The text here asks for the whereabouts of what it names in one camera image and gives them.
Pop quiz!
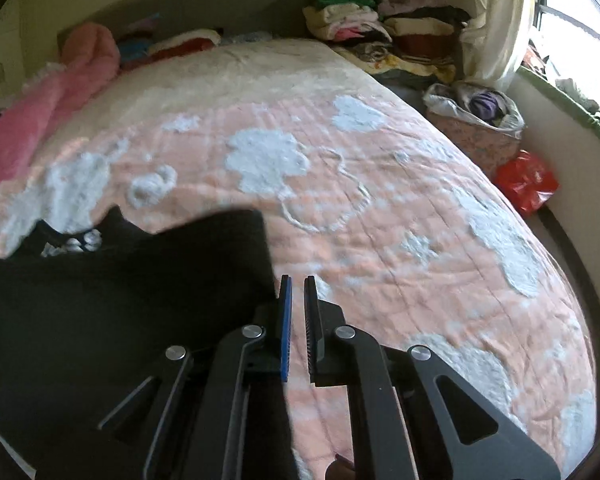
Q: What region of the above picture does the black IKISS sweater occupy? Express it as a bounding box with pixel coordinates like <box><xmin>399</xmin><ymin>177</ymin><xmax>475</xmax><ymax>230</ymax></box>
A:
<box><xmin>0</xmin><ymin>209</ymin><xmax>299</xmax><ymax>479</ymax></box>

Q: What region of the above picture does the floral basket with clothes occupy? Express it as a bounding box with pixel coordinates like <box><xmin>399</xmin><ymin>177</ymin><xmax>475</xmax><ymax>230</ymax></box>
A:
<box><xmin>422</xmin><ymin>81</ymin><xmax>526</xmax><ymax>178</ymax></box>

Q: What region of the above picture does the stack of folded clothes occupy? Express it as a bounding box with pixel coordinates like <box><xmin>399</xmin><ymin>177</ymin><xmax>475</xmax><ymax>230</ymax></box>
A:
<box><xmin>303</xmin><ymin>0</ymin><xmax>471</xmax><ymax>89</ymax></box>

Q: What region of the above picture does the person's hand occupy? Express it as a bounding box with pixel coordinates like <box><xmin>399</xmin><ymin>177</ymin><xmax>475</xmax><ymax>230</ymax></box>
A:
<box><xmin>324</xmin><ymin>454</ymin><xmax>356</xmax><ymax>480</ymax></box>

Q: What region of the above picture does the pink white patterned bedspread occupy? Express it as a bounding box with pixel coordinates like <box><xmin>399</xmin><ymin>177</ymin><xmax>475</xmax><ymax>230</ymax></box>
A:
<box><xmin>0</xmin><ymin>40</ymin><xmax>596</xmax><ymax>474</ymax></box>

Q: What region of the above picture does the red plastic bag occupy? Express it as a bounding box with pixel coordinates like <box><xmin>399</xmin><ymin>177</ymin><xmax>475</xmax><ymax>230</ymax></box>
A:
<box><xmin>493</xmin><ymin>150</ymin><xmax>559</xmax><ymax>216</ymax></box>

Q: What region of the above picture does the red white pillow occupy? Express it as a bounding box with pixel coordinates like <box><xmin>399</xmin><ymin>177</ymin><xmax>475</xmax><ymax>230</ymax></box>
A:
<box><xmin>147</xmin><ymin>28</ymin><xmax>222</xmax><ymax>61</ymax></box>

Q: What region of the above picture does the grey upholstered headboard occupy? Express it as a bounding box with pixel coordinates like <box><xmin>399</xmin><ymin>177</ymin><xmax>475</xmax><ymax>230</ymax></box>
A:
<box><xmin>86</xmin><ymin>0</ymin><xmax>313</xmax><ymax>41</ymax></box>

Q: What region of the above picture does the striped colourful pillow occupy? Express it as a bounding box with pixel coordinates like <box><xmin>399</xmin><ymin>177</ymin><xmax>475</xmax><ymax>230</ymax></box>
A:
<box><xmin>116</xmin><ymin>13</ymin><xmax>161</xmax><ymax>67</ymax></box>

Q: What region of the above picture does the pink quilt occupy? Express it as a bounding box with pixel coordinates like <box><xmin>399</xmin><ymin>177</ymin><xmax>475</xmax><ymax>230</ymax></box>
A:
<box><xmin>0</xmin><ymin>22</ymin><xmax>121</xmax><ymax>201</ymax></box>

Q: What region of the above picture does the cream curtain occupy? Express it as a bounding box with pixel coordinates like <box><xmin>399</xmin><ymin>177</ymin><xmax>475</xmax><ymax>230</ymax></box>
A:
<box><xmin>460</xmin><ymin>0</ymin><xmax>535</xmax><ymax>92</ymax></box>

